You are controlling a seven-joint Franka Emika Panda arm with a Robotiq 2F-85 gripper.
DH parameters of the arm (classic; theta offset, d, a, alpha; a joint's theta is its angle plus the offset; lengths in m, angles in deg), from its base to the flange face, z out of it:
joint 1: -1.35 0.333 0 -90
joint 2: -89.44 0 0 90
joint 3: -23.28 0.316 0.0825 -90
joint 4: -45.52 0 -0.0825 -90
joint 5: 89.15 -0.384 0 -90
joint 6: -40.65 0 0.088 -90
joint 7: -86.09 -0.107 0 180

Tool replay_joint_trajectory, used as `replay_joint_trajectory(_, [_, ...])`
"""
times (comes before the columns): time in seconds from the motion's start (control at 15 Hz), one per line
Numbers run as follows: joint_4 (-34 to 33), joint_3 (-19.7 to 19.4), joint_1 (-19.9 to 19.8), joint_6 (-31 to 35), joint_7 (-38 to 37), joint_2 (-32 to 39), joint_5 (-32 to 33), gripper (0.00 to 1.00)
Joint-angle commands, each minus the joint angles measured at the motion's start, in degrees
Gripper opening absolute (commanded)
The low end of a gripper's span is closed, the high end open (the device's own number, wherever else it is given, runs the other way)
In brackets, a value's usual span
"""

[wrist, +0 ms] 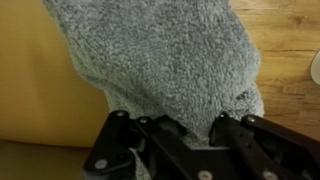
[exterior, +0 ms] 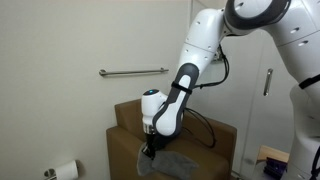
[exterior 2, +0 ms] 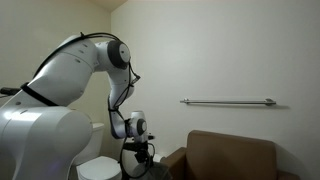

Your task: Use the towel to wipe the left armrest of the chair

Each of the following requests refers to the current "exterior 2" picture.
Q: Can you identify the white toilet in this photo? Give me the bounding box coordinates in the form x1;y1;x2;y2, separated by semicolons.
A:
70;122;123;180

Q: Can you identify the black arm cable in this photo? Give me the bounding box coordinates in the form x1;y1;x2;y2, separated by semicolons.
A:
31;31;156;180

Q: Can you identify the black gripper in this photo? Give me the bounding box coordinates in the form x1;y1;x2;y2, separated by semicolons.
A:
135;148;155;165

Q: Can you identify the brown leather armchair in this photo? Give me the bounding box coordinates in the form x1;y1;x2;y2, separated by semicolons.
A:
159;129;301;180

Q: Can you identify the chrome wall grab bar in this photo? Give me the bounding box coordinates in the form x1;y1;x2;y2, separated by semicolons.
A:
179;97;277;107

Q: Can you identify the black camera on stand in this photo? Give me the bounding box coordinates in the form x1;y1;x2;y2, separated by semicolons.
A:
0;86;22;96

